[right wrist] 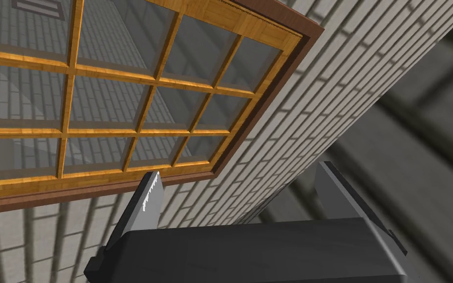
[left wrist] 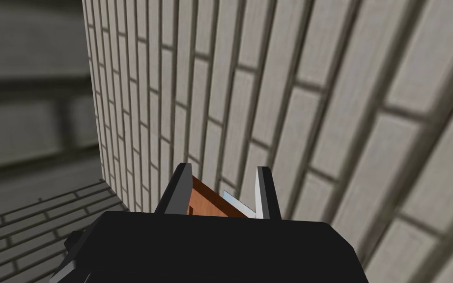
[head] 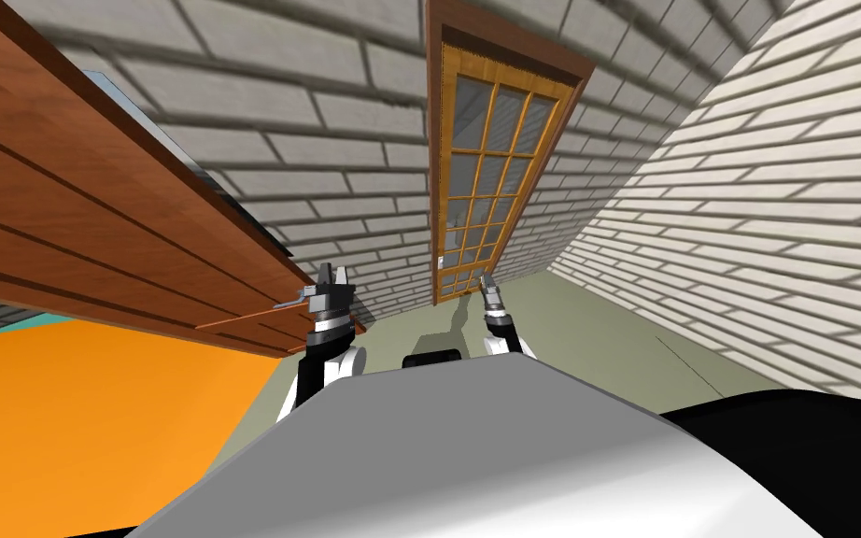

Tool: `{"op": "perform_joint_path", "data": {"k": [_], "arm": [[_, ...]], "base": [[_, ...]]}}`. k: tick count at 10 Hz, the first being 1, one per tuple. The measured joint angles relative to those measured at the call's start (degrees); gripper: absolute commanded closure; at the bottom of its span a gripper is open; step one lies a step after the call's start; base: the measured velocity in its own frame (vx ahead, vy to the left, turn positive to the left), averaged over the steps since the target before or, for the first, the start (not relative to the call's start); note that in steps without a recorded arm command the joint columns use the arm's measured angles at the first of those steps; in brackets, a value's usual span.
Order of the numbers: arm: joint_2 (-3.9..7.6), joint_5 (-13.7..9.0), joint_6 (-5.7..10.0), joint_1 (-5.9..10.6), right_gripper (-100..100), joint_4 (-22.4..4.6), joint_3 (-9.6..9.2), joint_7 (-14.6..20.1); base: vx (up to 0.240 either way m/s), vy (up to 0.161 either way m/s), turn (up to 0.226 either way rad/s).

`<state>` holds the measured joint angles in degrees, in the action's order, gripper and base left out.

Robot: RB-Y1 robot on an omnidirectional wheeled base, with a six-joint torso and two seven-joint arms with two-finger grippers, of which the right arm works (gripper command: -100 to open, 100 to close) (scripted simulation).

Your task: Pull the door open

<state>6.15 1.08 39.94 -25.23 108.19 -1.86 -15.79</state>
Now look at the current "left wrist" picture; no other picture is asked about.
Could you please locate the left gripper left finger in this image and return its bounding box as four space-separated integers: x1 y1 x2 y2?
154 163 194 216

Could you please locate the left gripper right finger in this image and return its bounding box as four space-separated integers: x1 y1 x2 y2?
254 166 282 221

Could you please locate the brown wooden furniture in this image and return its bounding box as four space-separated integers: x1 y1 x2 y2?
186 175 257 219

